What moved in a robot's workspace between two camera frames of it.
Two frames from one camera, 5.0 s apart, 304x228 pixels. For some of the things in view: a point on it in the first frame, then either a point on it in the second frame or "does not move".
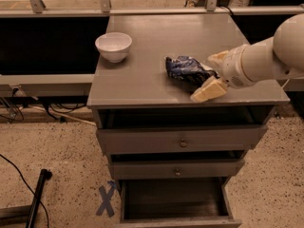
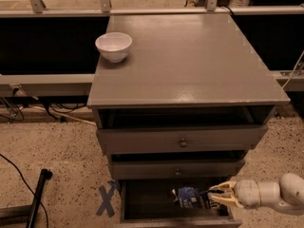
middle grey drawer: (180, 168) does not move
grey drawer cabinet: (170, 157) does not move
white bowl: (114, 47) does not move
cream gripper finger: (218, 58) -> (227, 185)
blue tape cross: (105, 197) does not move
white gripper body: (232, 67) -> (246, 192)
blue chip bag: (188, 71) -> (192, 197)
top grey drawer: (119, 142) does not move
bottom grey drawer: (176, 202) does not move
